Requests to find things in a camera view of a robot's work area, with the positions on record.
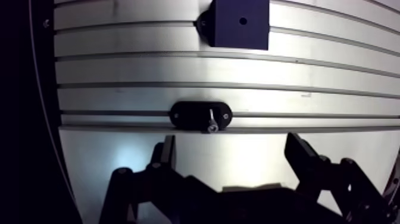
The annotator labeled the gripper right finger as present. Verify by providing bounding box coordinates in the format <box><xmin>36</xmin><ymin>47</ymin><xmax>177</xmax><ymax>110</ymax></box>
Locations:
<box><xmin>284</xmin><ymin>132</ymin><xmax>400</xmax><ymax>224</ymax></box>

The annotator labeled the black oval holder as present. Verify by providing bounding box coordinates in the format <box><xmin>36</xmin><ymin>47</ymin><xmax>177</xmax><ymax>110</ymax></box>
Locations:
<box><xmin>168</xmin><ymin>100</ymin><xmax>233</xmax><ymax>132</ymax></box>

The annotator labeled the dark blue-grey block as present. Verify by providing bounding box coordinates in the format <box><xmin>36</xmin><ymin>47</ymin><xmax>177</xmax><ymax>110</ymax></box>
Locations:
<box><xmin>195</xmin><ymin>0</ymin><xmax>270</xmax><ymax>51</ymax></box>

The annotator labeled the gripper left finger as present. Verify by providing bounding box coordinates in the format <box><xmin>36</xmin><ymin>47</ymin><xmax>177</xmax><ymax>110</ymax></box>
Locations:
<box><xmin>99</xmin><ymin>135</ymin><xmax>220</xmax><ymax>224</ymax></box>

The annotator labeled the steel bolt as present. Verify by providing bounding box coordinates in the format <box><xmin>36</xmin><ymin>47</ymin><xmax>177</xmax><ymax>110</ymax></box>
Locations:
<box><xmin>207</xmin><ymin>108</ymin><xmax>219</xmax><ymax>133</ymax></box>

